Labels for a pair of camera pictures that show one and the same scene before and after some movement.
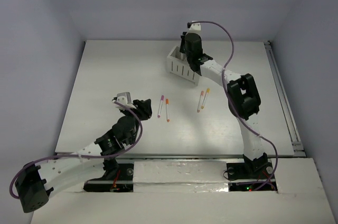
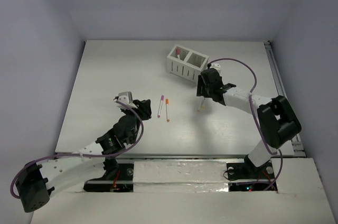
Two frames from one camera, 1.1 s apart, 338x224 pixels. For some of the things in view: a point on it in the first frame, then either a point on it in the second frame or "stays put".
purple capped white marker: [162, 97] stays put
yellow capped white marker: [205, 98] stays put
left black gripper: [142, 106] stays put
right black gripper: [182, 36] → [202, 90]
